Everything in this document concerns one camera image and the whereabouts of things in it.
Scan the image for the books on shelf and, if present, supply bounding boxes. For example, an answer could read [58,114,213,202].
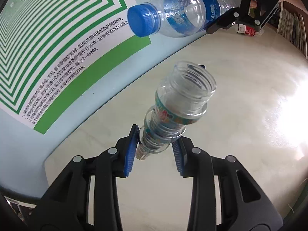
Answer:
[277,1,307,59]

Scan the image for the green striped wall poster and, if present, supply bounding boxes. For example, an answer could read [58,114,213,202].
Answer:
[1,0,150,134]

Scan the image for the small clear crushed bottle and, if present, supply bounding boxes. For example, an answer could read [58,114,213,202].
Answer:
[136,61,217,160]

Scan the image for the blue label water bottle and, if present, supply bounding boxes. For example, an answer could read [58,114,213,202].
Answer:
[127,0,235,38]

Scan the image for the red white label bottle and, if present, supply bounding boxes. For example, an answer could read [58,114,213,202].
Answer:
[235,24,256,36]

